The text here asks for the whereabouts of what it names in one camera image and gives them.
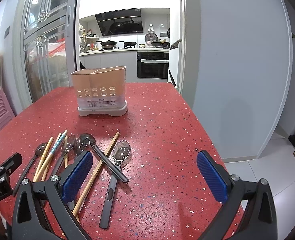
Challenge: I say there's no black handled spoon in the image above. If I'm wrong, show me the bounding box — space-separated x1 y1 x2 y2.
80 133 130 183

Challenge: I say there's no glass sliding door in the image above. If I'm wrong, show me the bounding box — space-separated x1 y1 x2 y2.
13 0 79 108

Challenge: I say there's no grey handled spoon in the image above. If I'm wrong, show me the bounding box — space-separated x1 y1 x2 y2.
99 140 131 229

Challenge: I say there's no black built-in oven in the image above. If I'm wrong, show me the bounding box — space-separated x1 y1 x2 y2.
137 52 169 79

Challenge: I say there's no black range hood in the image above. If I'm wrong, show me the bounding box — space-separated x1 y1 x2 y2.
95 8 143 36

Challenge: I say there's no black wok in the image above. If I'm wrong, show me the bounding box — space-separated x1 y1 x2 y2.
98 40 117 50

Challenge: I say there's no blue patterned chopstick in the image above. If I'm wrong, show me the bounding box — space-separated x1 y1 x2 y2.
33 129 68 182

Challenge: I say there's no plain wooden chopstick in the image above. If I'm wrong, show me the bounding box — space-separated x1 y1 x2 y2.
64 136 69 168
72 132 120 223

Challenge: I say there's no yellow patterned chopstick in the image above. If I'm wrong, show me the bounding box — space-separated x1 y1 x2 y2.
33 137 53 182

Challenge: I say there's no beige cutlery holder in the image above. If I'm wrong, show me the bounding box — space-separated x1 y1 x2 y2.
71 66 128 116

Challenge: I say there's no dark spoon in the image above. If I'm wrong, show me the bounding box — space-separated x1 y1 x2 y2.
51 135 76 176
12 142 47 197

